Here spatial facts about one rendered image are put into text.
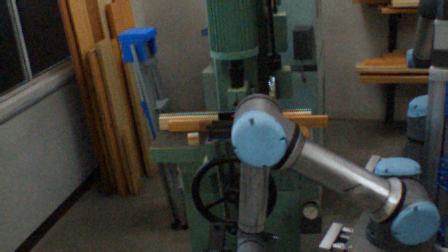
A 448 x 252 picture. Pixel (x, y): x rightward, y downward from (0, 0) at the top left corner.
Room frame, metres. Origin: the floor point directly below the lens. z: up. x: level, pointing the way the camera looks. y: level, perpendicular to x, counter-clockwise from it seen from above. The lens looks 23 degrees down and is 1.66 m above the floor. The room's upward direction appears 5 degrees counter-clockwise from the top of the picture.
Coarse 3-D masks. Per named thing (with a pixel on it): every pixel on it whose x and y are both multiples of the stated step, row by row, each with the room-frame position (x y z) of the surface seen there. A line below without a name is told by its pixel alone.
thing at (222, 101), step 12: (264, 0) 1.96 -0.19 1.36; (264, 12) 1.96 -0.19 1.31; (264, 24) 1.96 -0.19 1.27; (264, 36) 1.96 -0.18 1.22; (264, 48) 1.96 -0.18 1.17; (216, 60) 1.98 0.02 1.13; (264, 60) 1.96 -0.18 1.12; (216, 72) 1.99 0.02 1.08; (264, 72) 1.96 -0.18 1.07; (264, 84) 1.96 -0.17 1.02; (228, 108) 1.98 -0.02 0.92
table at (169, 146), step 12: (168, 132) 1.82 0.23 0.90; (180, 132) 1.81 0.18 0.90; (192, 132) 1.80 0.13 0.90; (156, 144) 1.71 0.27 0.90; (168, 144) 1.70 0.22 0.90; (180, 144) 1.69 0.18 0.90; (204, 144) 1.67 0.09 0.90; (156, 156) 1.67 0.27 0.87; (168, 156) 1.67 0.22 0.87; (180, 156) 1.66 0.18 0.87; (192, 156) 1.65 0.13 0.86; (204, 156) 1.65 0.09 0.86; (216, 168) 1.55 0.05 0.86; (228, 168) 1.54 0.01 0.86; (240, 168) 1.53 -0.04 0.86
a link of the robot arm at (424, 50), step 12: (420, 0) 1.58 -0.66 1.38; (432, 0) 1.52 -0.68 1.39; (420, 12) 1.58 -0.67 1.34; (432, 12) 1.54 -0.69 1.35; (420, 24) 1.63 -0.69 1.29; (432, 24) 1.59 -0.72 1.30; (420, 36) 1.67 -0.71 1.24; (432, 36) 1.64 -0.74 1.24; (420, 48) 1.70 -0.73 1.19; (432, 48) 1.70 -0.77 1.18; (408, 60) 1.78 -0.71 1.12; (420, 60) 1.75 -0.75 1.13
